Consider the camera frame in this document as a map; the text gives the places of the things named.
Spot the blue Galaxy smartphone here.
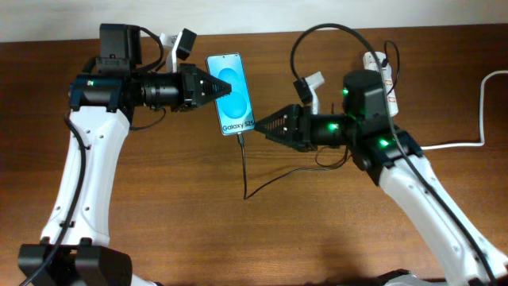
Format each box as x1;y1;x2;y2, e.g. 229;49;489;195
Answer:
206;52;256;136

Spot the black charging cable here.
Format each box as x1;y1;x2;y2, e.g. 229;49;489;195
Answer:
237;40;401;201

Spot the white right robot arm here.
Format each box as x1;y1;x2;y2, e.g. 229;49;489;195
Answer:
255;70;507;285

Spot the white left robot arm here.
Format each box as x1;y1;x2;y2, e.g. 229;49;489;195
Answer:
17;24;232;285

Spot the white USB charger plug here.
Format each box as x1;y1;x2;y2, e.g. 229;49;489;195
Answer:
364;57;392;77

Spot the white power strip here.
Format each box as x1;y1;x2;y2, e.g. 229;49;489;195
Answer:
363;52;398;117

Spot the white power strip cord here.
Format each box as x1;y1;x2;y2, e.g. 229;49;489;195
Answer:
419;69;508;151

